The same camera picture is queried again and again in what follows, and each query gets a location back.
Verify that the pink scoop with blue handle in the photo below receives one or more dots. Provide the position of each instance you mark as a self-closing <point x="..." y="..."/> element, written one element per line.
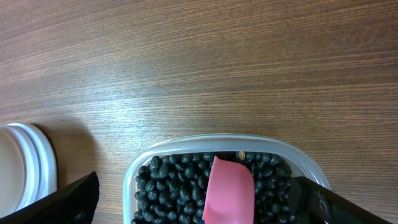
<point x="230" y="196"/>

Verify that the clear plastic container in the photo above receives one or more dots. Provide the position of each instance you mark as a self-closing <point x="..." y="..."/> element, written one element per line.
<point x="300" y="163"/>

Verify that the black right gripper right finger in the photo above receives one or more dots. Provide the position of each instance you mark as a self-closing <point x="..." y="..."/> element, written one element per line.
<point x="313" y="204"/>

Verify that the black beans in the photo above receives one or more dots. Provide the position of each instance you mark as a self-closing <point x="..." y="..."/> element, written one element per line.
<point x="172" y="188"/>

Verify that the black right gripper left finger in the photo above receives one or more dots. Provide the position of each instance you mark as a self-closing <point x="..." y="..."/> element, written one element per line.
<point x="74" y="204"/>

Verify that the white bowl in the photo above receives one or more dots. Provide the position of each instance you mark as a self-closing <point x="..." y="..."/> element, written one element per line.
<point x="28" y="167"/>

